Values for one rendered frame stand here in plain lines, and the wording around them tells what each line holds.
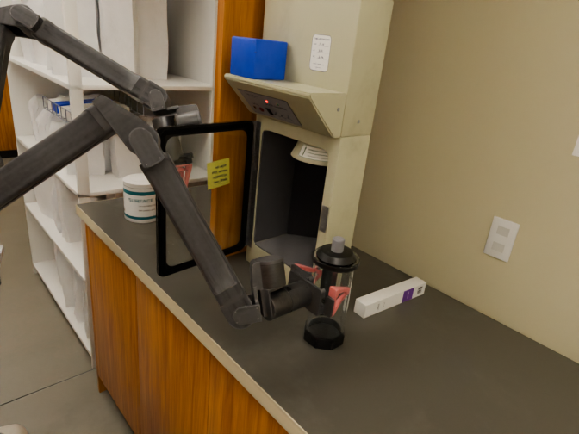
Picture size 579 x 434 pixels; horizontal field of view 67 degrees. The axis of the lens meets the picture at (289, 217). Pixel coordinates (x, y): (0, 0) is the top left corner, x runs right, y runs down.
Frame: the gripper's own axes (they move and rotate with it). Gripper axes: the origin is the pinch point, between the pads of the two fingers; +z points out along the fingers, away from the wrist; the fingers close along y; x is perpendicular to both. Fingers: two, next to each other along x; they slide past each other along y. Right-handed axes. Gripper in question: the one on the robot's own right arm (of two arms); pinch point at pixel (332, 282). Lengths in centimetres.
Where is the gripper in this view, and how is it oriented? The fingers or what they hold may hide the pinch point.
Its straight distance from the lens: 103.8
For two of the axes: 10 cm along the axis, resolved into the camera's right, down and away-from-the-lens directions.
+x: -1.1, 9.2, 3.8
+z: 7.5, -1.7, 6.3
